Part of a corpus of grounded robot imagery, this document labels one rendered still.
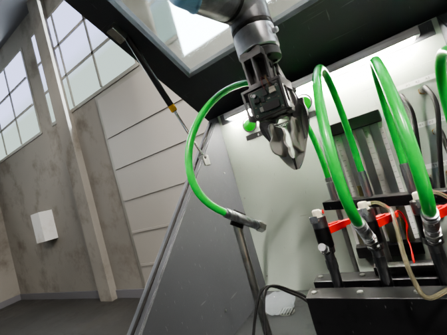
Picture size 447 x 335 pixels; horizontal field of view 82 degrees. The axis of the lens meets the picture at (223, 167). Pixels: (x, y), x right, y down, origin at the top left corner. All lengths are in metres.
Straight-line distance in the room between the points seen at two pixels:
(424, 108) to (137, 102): 3.15
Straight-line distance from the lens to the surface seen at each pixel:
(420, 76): 0.79
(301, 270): 0.90
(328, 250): 0.52
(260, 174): 0.85
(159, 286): 0.60
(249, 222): 0.51
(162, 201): 3.31
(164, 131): 3.18
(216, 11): 0.47
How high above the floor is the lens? 1.22
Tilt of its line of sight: 3 degrees up
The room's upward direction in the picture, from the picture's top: 16 degrees counter-clockwise
